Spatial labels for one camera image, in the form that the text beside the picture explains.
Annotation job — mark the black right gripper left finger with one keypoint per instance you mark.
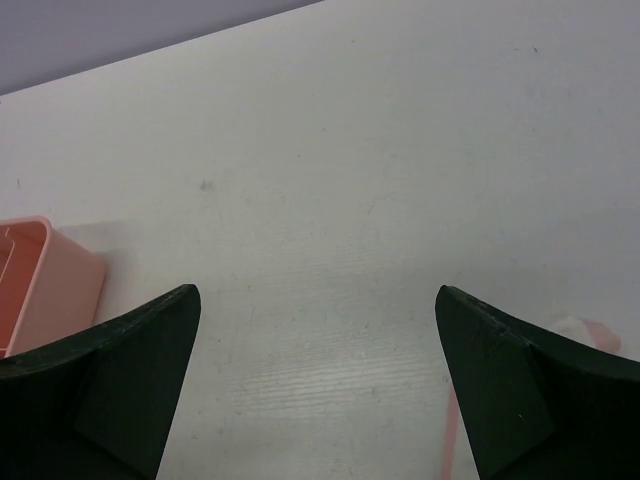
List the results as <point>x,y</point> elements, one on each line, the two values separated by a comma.
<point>99,404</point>

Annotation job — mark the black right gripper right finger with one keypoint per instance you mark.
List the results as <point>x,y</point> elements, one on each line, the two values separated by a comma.
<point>535,404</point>

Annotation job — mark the white underwear with pink trim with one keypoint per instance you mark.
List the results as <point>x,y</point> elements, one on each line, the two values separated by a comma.
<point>457,460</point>

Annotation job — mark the pink plastic organizer tray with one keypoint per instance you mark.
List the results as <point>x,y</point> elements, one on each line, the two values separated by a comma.
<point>50,285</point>

